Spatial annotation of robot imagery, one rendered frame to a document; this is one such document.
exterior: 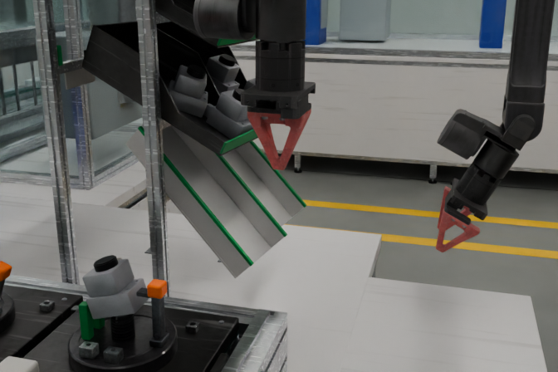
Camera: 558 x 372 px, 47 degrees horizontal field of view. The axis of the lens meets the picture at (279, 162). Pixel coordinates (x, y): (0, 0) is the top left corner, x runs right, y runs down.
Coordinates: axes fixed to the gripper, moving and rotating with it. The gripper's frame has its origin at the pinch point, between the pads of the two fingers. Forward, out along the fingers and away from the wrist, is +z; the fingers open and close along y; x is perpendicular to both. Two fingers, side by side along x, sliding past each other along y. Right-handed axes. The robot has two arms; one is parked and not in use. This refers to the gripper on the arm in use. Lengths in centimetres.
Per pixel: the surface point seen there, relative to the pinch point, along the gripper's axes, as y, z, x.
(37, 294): -5.3, 26.5, -40.1
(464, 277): -232, 123, 33
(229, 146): -16.9, 3.4, -12.4
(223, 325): -4.2, 26.1, -9.0
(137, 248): -47, 38, -45
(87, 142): -81, 24, -78
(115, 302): 7.2, 18.0, -19.1
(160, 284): 5.3, 15.6, -13.7
